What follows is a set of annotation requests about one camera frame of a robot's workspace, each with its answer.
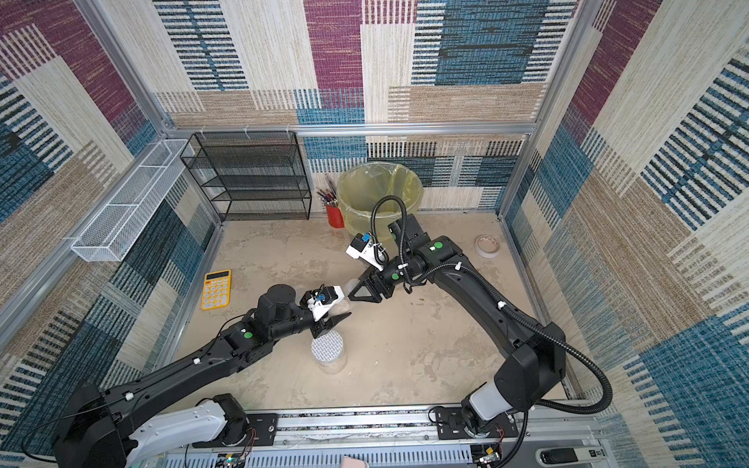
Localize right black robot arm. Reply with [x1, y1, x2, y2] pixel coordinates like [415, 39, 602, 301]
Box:
[347, 195, 614, 437]

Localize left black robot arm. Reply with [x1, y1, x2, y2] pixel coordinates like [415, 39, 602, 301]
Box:
[52, 284, 345, 467]

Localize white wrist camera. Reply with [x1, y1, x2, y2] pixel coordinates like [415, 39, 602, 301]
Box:
[300, 285, 345, 322]
[345, 233, 388, 271]

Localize black wire mesh shelf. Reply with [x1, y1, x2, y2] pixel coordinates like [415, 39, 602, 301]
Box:
[181, 131, 312, 222]

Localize white wire mesh basket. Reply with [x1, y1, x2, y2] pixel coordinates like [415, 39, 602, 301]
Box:
[71, 140, 187, 262]

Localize bin with yellow bag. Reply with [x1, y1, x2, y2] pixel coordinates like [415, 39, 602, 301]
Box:
[337, 162, 424, 236]

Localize small jar with rice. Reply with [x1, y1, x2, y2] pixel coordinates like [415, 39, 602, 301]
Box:
[343, 279, 361, 301]

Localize jar with patterned white lid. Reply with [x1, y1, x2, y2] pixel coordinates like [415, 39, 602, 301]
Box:
[311, 331, 346, 374]

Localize pens in red cup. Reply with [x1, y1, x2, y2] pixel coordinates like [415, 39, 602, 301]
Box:
[316, 177, 339, 208]

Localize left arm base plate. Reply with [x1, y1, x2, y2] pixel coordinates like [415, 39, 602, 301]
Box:
[191, 413, 279, 450]

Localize yellow calculator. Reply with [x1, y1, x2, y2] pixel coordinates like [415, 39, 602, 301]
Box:
[200, 269, 232, 311]

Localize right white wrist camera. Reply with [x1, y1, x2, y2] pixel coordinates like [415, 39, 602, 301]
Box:
[345, 233, 388, 271]

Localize aluminium front rail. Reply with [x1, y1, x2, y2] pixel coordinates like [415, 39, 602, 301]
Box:
[133, 402, 616, 468]

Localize red pen holder cup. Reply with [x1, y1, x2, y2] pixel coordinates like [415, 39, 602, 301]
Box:
[326, 202, 345, 229]

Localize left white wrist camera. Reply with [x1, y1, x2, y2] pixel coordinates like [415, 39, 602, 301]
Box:
[300, 285, 345, 322]

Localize tape roll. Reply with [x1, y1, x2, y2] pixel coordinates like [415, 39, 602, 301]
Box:
[474, 234, 501, 259]

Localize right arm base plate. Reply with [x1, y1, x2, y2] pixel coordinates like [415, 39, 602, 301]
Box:
[427, 406, 519, 440]

